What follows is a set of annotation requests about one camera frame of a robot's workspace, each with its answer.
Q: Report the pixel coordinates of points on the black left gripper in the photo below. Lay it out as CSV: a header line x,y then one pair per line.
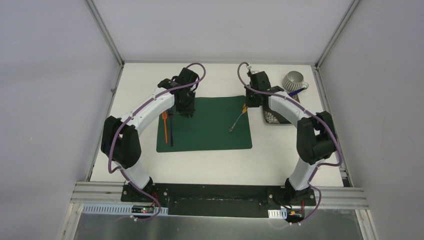
x,y
185,106

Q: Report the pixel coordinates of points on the aluminium frame rail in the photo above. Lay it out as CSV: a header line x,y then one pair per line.
x,y
349,197

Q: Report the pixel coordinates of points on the left electronics board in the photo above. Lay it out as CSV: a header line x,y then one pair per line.
x,y
142,209

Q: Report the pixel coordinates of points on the orange plastic fork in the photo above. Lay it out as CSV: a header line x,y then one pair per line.
x,y
164,118

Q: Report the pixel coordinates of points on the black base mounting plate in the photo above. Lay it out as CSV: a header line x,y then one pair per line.
x,y
208,200

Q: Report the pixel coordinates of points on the grey ribbed mug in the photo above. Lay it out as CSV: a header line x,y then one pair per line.
x,y
294,81

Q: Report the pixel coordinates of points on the right electronics board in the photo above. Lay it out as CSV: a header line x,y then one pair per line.
x,y
295,214

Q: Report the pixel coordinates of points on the blue plastic knife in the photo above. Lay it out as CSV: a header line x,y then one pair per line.
x,y
293,93

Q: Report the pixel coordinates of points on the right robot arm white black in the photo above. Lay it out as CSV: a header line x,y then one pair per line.
x,y
316,140

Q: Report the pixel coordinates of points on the gold copper spoon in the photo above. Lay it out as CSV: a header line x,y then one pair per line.
x,y
243,111

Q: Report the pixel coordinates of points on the electronics board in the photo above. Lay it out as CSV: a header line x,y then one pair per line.
x,y
142,209
295,214

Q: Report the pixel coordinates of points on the black floral square plate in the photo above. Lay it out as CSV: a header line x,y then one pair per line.
x,y
275,117

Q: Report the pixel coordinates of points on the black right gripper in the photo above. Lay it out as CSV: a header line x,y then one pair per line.
x,y
248,103

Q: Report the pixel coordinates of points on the purple metallic fork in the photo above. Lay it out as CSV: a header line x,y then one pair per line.
x,y
170,116

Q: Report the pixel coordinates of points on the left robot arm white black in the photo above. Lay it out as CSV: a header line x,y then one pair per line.
x,y
121,135

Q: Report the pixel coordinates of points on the green placemat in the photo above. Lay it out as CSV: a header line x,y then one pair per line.
x,y
208,129

